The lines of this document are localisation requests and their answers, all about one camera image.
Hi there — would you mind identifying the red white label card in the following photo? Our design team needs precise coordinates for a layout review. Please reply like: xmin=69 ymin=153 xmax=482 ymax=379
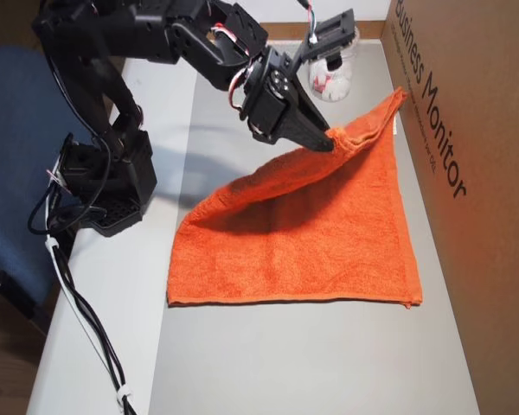
xmin=313 ymin=73 xmax=335 ymax=94

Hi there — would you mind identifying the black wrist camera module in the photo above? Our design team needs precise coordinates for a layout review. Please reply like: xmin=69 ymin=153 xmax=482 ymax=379
xmin=292 ymin=9 xmax=359 ymax=73

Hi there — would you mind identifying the clear plastic jar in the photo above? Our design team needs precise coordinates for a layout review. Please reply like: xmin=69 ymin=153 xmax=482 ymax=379
xmin=307 ymin=25 xmax=361 ymax=104

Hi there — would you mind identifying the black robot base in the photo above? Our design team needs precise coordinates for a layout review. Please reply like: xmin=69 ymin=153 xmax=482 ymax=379
xmin=47 ymin=129 xmax=159 ymax=239

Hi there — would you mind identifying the grey table mat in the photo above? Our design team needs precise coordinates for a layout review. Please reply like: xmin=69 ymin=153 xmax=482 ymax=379
xmin=149 ymin=38 xmax=481 ymax=415

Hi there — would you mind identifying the blue office chair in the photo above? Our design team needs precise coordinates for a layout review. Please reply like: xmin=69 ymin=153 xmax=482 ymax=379
xmin=0 ymin=45 xmax=126 ymax=336

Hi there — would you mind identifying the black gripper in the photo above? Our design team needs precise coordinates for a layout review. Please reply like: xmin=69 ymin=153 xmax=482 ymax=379
xmin=240 ymin=47 xmax=335 ymax=153

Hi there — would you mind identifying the brown cardboard back panel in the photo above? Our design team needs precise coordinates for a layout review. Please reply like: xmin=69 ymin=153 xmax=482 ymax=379
xmin=259 ymin=20 xmax=393 ymax=42

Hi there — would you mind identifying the orange terry towel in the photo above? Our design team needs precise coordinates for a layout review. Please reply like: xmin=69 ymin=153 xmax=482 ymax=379
xmin=166 ymin=85 xmax=425 ymax=310

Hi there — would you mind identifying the cardboard Business Monitor box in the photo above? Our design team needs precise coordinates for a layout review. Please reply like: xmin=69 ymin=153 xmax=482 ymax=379
xmin=384 ymin=0 xmax=519 ymax=415

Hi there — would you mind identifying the white cable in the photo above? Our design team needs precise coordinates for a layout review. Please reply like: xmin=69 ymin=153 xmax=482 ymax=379
xmin=45 ymin=235 xmax=131 ymax=415

